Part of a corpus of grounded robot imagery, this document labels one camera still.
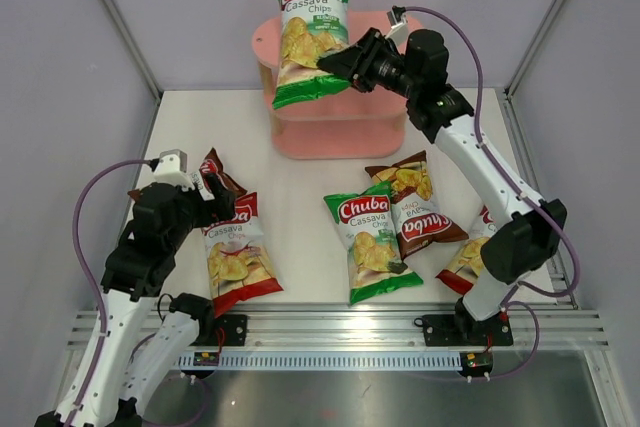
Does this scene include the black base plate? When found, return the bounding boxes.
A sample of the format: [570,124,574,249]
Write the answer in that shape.
[193,314,248,347]
[413,314,514,347]

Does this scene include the brown chips bag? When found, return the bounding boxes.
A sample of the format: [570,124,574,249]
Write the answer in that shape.
[127,148,246,208]
[364,150,468,259]

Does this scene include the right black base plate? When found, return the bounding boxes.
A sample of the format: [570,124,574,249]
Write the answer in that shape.
[413,314,514,347]

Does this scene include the red chips bag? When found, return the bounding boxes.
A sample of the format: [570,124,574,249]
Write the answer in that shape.
[436,206,497,295]
[202,192,283,317]

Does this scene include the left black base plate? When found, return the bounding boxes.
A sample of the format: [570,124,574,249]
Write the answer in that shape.
[193,314,248,347]

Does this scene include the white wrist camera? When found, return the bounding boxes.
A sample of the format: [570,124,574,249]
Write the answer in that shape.
[150,149,204,191]
[386,6,409,46]

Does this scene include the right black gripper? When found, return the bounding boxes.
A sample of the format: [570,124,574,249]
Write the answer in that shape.
[319,28,421,101]

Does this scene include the red chips bag right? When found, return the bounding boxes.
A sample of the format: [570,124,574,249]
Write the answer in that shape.
[436,206,497,295]

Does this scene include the green chips bag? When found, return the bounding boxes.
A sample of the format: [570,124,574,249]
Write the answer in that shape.
[324,181,423,305]
[272,0,349,110]

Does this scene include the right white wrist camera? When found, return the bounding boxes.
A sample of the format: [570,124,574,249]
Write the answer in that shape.
[386,6,409,46]

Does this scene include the pink three-tier shelf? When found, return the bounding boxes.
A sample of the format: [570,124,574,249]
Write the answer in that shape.
[252,17,407,160]

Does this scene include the white slotted cable duct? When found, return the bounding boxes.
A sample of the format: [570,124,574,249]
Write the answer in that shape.
[174,350,462,372]

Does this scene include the brown chips bag left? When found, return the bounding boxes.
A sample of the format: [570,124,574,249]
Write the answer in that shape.
[127,148,246,208]

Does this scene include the brown chips bag right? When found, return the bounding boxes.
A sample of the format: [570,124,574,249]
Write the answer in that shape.
[364,150,468,259]

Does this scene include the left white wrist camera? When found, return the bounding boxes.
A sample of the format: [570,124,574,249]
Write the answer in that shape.
[150,149,204,191]

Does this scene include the red chips bag left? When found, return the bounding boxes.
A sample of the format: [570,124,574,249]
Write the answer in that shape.
[202,192,283,317]

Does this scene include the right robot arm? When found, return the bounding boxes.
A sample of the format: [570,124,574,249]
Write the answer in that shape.
[317,28,567,344]

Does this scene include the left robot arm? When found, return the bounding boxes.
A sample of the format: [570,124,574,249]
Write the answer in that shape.
[36,172,237,426]

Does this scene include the aluminium mounting rail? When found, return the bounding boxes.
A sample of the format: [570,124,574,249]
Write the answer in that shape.
[67,309,609,353]

